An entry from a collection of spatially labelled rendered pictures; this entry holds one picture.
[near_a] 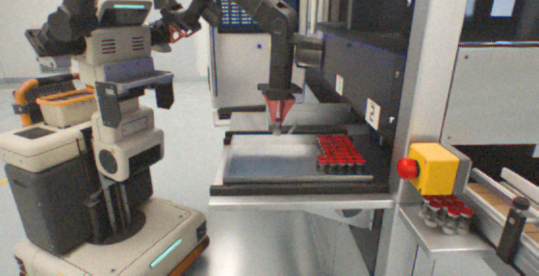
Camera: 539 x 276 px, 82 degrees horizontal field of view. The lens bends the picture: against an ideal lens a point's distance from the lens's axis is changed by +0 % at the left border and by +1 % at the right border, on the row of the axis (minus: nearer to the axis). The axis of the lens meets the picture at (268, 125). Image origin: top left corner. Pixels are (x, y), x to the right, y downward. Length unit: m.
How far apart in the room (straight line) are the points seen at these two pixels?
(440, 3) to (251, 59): 1.09
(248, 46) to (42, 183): 1.03
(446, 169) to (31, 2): 7.17
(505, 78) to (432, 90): 0.13
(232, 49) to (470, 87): 1.12
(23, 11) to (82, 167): 6.06
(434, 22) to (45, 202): 1.42
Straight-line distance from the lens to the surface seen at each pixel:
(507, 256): 0.65
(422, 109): 0.65
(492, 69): 0.70
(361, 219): 0.87
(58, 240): 1.62
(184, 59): 6.32
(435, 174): 0.60
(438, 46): 0.64
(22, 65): 7.66
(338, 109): 1.31
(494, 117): 0.73
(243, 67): 1.57
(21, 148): 1.46
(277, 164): 0.83
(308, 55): 0.73
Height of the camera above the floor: 1.26
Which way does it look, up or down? 20 degrees down
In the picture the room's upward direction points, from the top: straight up
